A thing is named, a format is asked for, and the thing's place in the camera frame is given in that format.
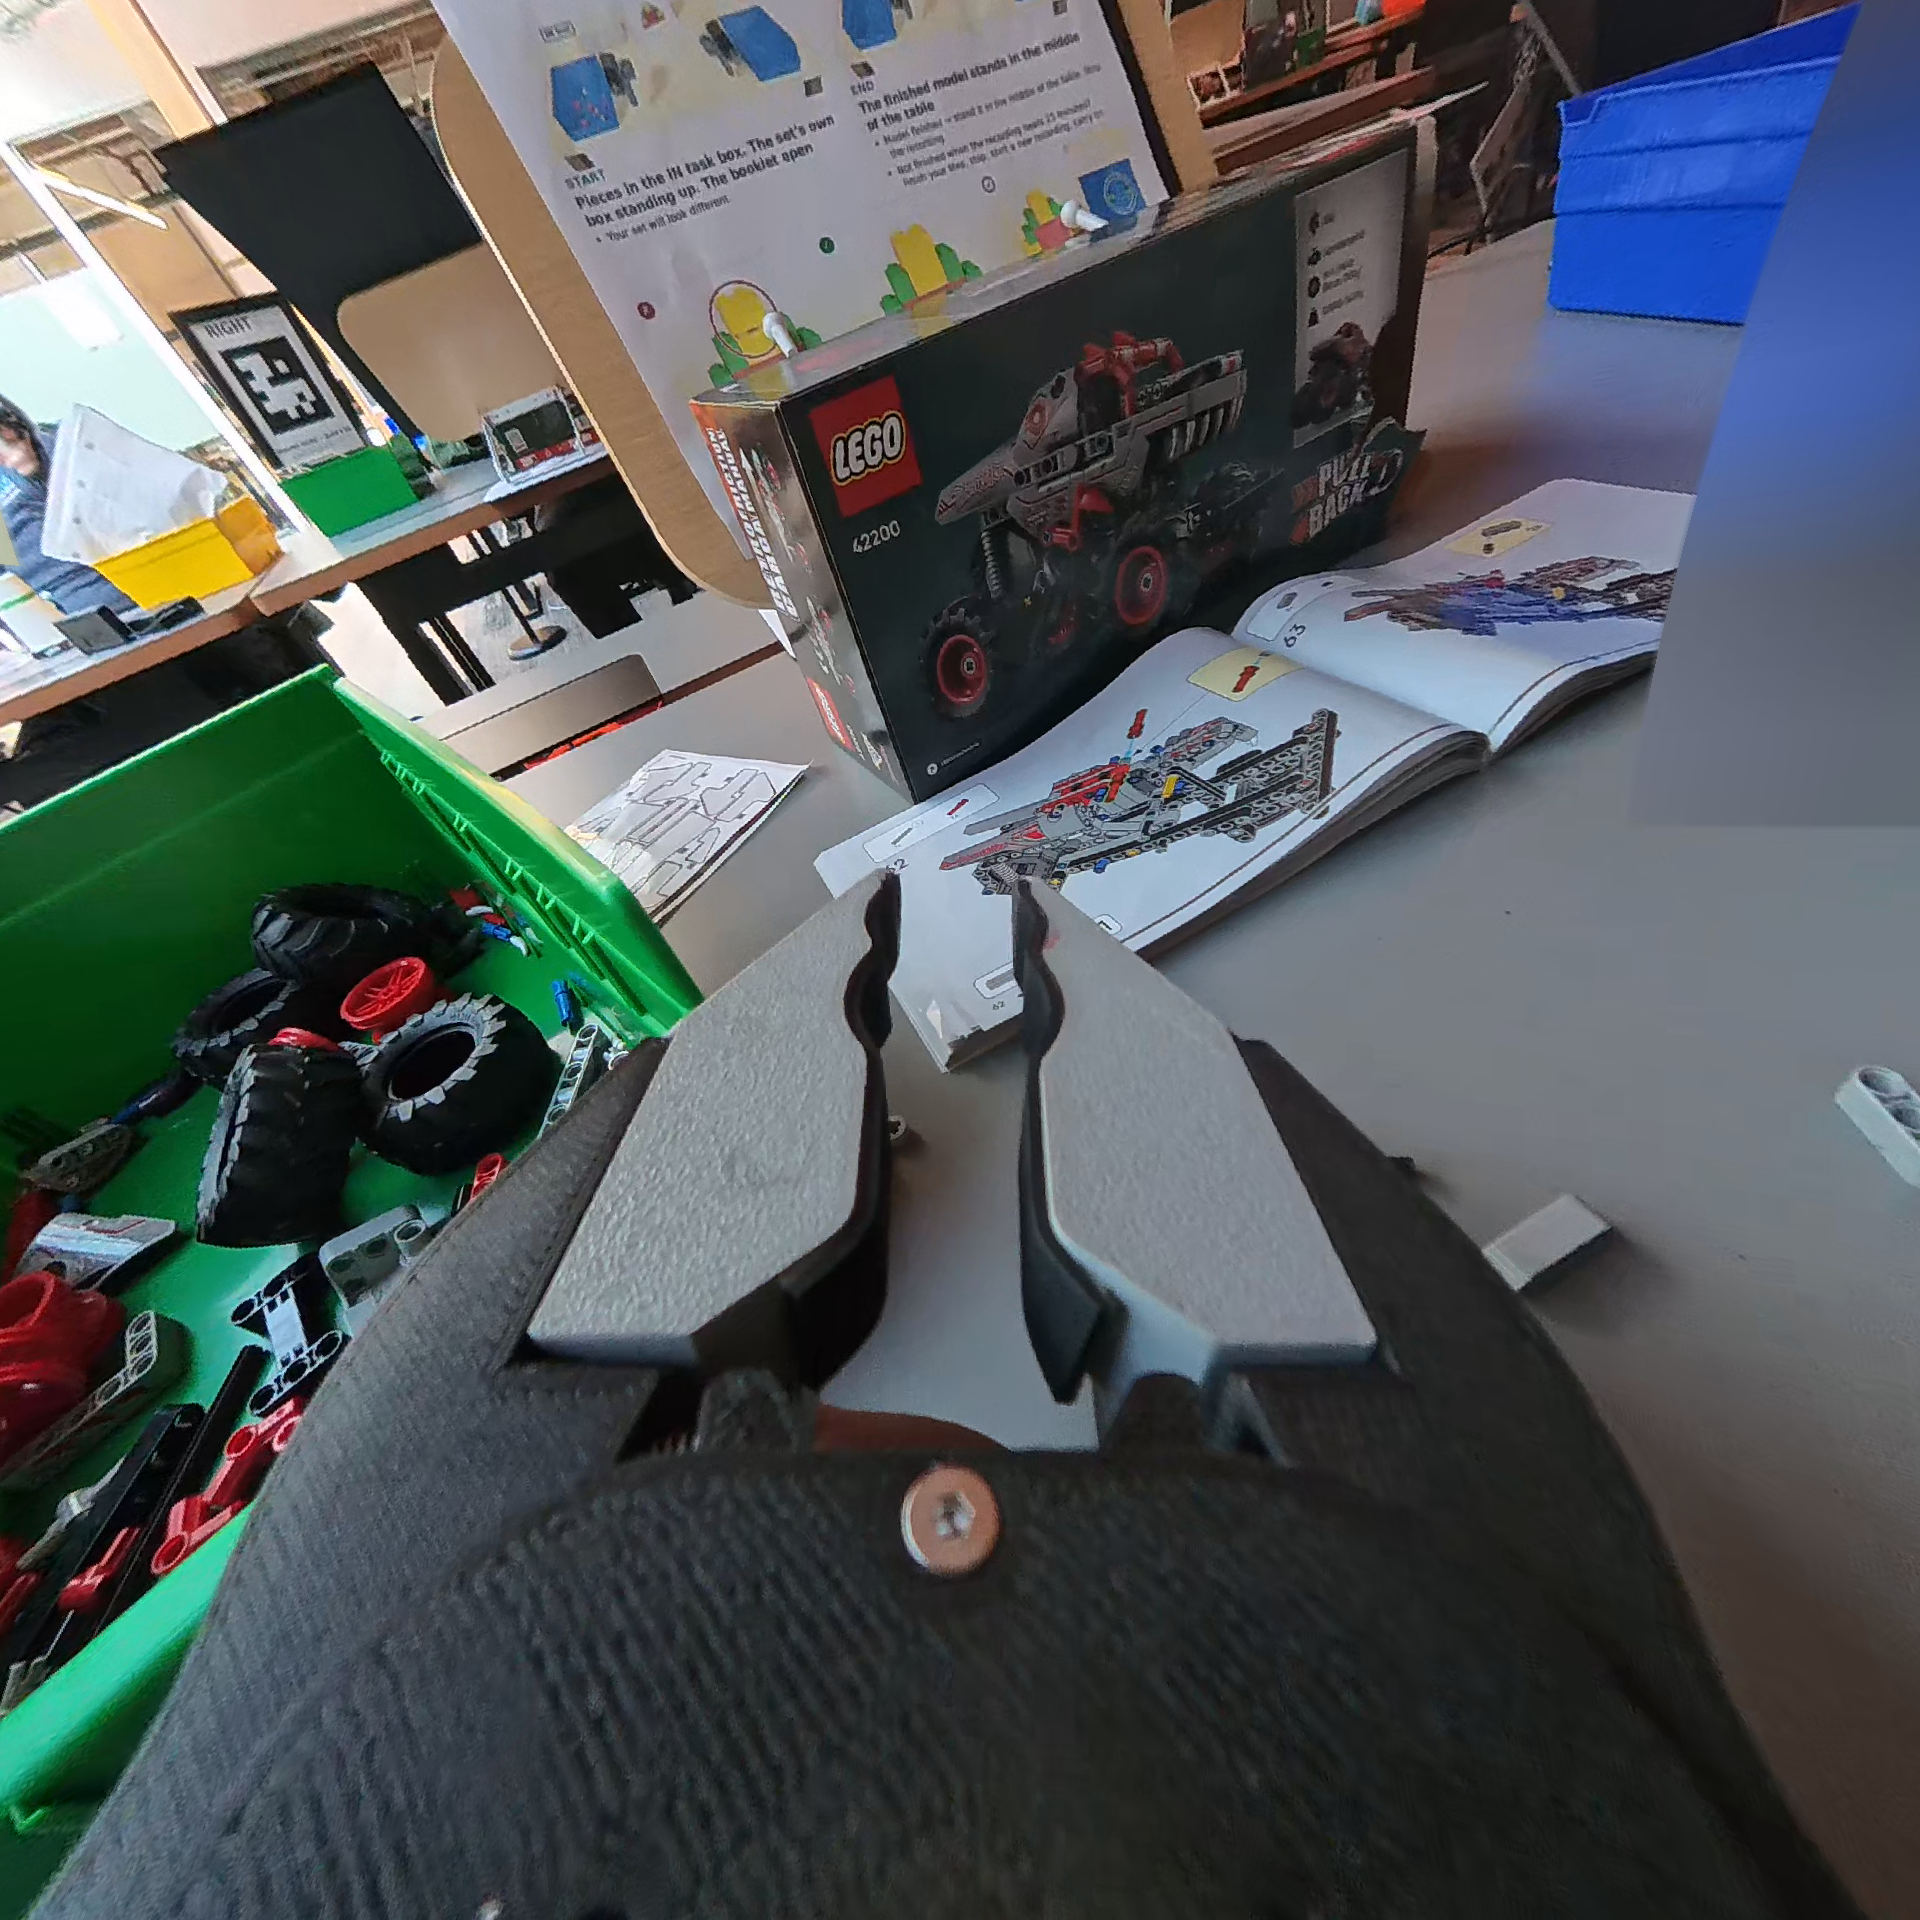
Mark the cardboard poster stand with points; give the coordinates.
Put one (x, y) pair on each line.
(674, 523)

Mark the blue plastic bin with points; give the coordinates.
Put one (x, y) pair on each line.
(1667, 193)

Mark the dark lego set box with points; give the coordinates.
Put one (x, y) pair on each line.
(1079, 495)

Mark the black lego tire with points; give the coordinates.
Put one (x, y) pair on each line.
(345, 921)
(240, 1027)
(511, 1102)
(280, 1155)

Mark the white paper sheet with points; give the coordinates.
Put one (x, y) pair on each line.
(130, 481)

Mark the yellow plastic bin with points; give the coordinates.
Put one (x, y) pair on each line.
(186, 561)

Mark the green plastic bin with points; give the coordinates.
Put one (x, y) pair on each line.
(136, 886)

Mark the lego sticker sheet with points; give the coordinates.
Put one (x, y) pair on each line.
(691, 818)

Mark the black white tag sign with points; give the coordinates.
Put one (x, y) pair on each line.
(270, 382)

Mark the clear acrylic stand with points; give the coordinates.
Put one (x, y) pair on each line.
(532, 435)

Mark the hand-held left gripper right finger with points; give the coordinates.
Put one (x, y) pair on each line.
(1185, 1187)

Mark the tan cardboard panel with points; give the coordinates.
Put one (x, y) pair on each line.
(464, 344)

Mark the white instruction poster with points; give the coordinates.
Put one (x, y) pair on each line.
(782, 152)

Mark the light grey lego beam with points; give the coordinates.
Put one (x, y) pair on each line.
(1888, 1121)

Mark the pile of lego pieces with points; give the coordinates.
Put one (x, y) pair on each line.
(43, 1320)

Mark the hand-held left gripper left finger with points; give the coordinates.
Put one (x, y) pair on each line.
(736, 1155)

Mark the small green bin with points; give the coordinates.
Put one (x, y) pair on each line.
(355, 490)

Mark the wooden background table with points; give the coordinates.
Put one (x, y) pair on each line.
(376, 552)

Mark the lego instruction booklet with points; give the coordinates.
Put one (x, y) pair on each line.
(1349, 720)

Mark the grey flat lego piece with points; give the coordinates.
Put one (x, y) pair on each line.
(1547, 1241)

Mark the red lego wheel hub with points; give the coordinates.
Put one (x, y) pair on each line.
(387, 995)

